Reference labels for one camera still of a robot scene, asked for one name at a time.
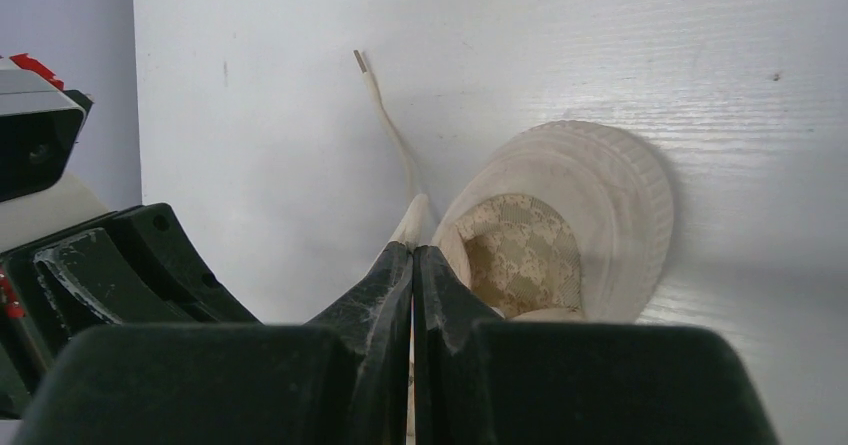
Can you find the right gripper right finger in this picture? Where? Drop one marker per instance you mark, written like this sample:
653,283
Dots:
480,379

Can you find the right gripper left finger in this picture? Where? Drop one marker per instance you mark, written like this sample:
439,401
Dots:
341,378

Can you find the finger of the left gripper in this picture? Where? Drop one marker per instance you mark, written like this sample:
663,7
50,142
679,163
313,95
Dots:
124,267

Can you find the cream shoelace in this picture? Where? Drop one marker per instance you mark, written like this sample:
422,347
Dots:
411,227

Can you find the beige lace sneaker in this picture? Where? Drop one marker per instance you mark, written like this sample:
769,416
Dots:
567,221

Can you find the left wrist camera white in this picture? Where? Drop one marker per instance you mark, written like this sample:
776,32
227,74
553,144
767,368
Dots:
40,123

